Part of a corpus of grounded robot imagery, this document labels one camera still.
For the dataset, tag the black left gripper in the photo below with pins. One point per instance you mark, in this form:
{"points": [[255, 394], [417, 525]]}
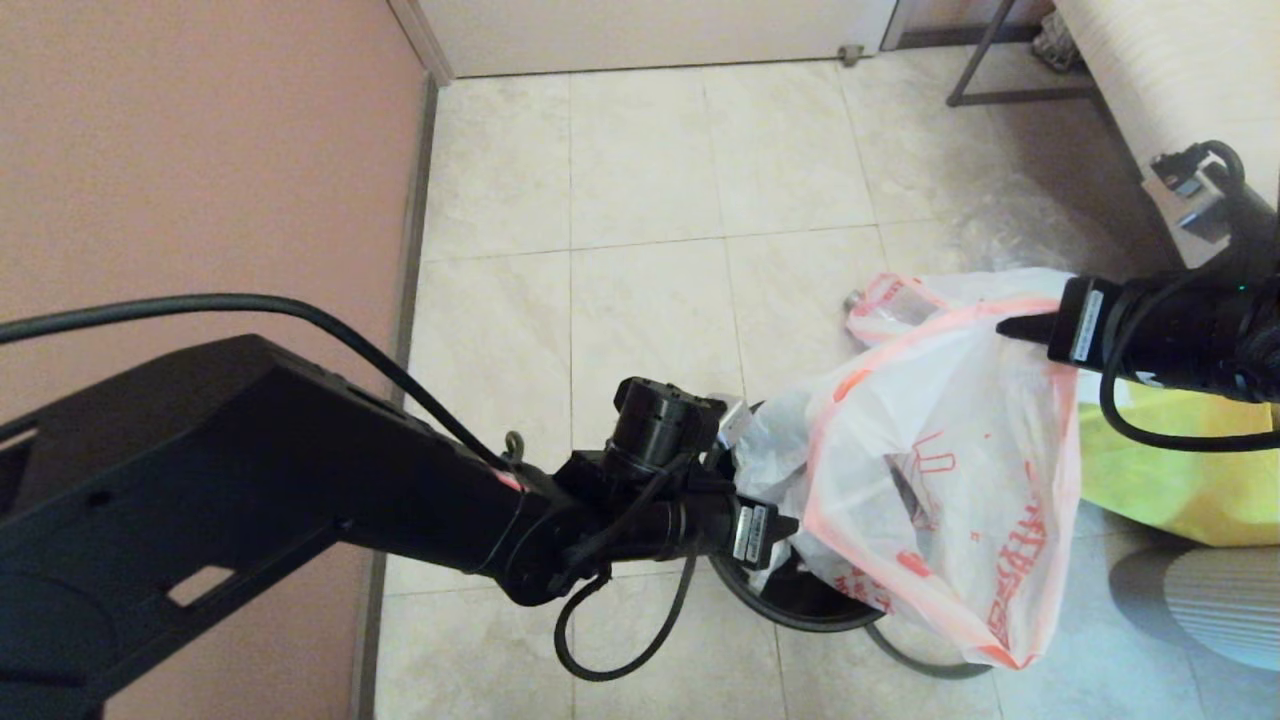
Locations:
{"points": [[715, 530]]}

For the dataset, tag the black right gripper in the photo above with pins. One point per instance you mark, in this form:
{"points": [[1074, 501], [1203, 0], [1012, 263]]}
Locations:
{"points": [[1058, 320]]}

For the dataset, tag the used trash bag red print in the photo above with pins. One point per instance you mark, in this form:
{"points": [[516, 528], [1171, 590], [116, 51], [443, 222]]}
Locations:
{"points": [[900, 295]]}

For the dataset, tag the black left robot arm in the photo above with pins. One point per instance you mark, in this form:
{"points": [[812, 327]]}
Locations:
{"points": [[250, 470]]}

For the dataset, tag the black round trash bin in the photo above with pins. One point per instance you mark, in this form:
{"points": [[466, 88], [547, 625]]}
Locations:
{"points": [[800, 610]]}

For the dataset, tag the clear plastic bag dark contents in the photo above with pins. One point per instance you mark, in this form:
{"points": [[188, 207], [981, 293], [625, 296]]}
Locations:
{"points": [[1030, 235]]}

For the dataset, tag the yellow fabric bag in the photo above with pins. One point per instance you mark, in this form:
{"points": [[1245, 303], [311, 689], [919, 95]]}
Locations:
{"points": [[1180, 490]]}

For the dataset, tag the grey patterned slipper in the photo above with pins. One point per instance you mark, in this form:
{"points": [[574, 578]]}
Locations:
{"points": [[1055, 45]]}

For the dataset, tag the cream textured table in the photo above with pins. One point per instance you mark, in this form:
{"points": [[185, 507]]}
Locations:
{"points": [[1180, 80]]}

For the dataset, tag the white ribbed cylinder container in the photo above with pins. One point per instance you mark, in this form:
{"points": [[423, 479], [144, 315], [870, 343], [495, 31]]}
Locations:
{"points": [[1210, 605]]}

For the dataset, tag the small metal door stop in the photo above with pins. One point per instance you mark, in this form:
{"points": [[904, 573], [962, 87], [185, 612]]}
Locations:
{"points": [[850, 58]]}

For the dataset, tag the white door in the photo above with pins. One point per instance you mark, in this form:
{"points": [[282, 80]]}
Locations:
{"points": [[650, 35]]}

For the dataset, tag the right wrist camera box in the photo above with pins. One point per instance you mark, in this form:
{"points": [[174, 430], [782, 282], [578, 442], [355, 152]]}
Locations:
{"points": [[1195, 200]]}

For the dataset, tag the grey metal frame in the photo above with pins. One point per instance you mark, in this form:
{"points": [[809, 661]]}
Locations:
{"points": [[1010, 99]]}

